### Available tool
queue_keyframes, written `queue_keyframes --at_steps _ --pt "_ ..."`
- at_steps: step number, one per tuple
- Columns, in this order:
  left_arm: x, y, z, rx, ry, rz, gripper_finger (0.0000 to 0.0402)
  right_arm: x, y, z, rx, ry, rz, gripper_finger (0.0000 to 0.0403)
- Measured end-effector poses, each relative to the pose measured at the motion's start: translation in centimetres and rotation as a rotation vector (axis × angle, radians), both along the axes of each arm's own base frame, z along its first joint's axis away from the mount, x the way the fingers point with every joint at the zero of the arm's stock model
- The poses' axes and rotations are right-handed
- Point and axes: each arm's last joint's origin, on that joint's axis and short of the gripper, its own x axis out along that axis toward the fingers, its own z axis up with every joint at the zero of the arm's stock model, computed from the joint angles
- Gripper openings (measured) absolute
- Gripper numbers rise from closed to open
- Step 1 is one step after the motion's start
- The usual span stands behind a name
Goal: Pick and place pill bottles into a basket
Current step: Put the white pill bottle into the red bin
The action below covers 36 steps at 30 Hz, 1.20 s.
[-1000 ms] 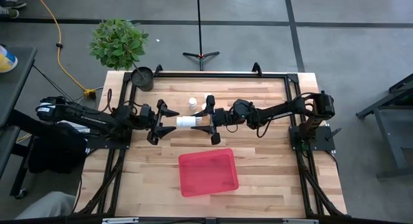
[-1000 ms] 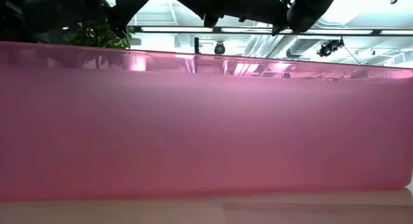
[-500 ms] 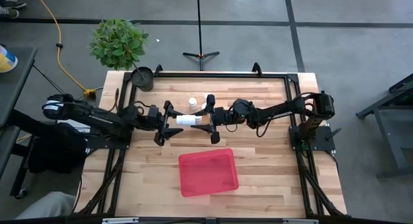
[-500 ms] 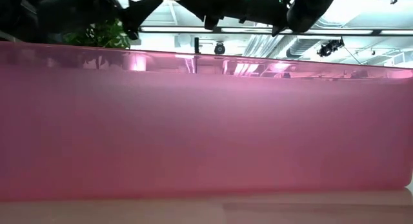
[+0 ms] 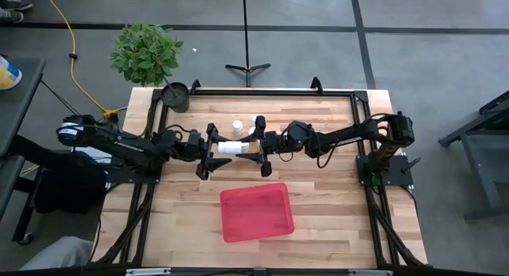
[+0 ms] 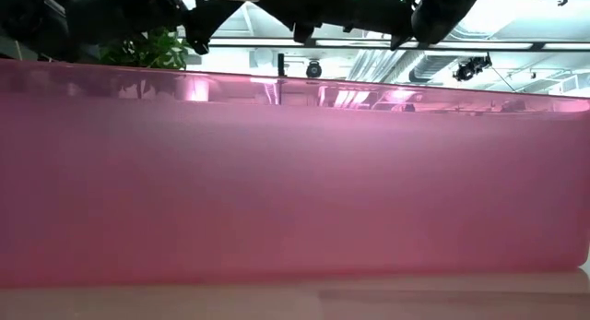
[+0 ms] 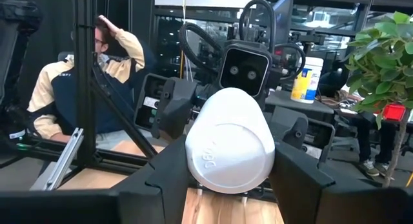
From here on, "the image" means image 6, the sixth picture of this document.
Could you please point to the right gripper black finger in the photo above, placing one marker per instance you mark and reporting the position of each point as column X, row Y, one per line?
column 207, row 20

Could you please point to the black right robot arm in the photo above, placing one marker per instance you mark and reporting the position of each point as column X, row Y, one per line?
column 442, row 11

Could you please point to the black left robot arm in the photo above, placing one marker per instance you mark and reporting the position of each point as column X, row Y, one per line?
column 27, row 25

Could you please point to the red translucent plastic basket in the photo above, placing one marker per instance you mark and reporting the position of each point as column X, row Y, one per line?
column 295, row 195

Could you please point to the long ceiling light strip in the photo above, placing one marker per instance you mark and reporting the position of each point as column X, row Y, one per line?
column 263, row 42

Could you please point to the green leafy plant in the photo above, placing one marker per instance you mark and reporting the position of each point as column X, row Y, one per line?
column 156, row 52

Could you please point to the black round device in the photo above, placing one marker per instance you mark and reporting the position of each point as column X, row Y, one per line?
column 314, row 70

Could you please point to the short black post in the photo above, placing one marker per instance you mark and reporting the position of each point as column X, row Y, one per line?
column 281, row 64

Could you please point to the silver ventilation duct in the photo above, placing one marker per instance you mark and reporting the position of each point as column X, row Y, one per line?
column 428, row 66

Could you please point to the black ceiling camera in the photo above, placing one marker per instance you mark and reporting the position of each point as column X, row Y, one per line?
column 470, row 68

